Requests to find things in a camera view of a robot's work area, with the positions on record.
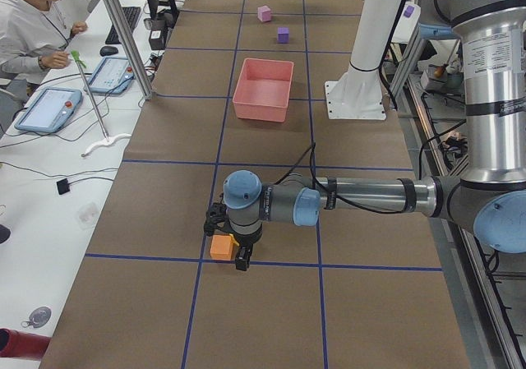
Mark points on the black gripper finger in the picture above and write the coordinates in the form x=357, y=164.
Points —
x=242, y=258

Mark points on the orange foam block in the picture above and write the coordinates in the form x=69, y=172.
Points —
x=221, y=247

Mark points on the purple foam block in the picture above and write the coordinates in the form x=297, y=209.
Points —
x=283, y=35

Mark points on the pink foam block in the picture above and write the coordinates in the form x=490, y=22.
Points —
x=264, y=13

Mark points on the pink plastic bin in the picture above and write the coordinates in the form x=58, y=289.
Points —
x=263, y=90

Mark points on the small black square device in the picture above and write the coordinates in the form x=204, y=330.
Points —
x=63, y=186

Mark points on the far blue teach pendant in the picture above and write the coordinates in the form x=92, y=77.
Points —
x=112, y=76

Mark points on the blue teach pendant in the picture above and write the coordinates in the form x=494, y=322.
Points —
x=112, y=76
x=50, y=110

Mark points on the near blue teach pendant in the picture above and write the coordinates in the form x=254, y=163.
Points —
x=50, y=110

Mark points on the round metal keyring disc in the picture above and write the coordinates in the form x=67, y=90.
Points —
x=38, y=318

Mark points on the black computer mouse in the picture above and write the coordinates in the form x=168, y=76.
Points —
x=108, y=50

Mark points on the metal rod with green tip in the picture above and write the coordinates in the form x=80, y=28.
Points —
x=107, y=140

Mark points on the red cylinder object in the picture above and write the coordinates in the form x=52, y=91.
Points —
x=22, y=345

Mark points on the seated man in white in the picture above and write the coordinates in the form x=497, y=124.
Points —
x=34, y=38

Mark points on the white camera stand post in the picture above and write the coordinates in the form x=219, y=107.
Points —
x=357, y=95

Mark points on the aluminium frame post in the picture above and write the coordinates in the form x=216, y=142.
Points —
x=118, y=19

